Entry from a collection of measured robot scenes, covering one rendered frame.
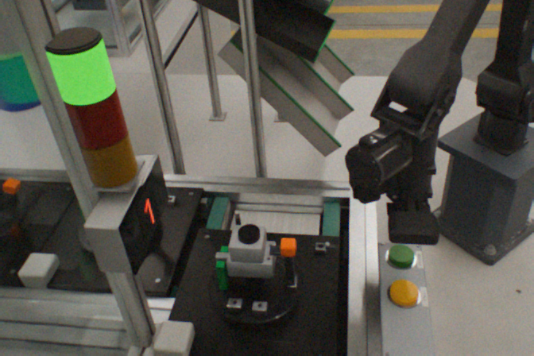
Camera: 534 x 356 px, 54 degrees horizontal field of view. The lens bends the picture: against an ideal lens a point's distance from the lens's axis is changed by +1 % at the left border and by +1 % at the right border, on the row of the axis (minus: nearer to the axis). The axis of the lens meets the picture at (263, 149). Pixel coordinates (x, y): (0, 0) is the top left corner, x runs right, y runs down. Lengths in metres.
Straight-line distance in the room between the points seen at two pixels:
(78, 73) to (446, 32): 0.41
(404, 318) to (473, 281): 0.23
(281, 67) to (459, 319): 0.56
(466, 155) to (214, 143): 0.62
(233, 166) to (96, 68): 0.75
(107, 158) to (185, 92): 0.99
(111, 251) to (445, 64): 0.42
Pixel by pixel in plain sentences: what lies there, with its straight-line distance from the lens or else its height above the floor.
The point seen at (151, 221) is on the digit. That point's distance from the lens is 0.62.
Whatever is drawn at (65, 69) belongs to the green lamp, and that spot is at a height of 1.40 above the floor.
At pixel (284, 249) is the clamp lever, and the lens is 0.72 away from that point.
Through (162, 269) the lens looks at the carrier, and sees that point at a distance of 0.86.
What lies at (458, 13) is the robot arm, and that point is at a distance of 0.67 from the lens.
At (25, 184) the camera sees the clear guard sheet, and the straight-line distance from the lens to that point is 0.50.
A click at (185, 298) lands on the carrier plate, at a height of 0.97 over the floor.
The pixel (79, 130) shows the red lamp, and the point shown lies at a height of 1.33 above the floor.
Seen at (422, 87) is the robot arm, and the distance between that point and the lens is 0.64.
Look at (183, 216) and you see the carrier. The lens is 0.94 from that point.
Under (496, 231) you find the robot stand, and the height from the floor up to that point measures 0.92.
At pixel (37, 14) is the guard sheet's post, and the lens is 0.50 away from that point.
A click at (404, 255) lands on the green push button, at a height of 0.97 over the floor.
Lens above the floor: 1.60
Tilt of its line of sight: 37 degrees down
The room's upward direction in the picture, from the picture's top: 5 degrees counter-clockwise
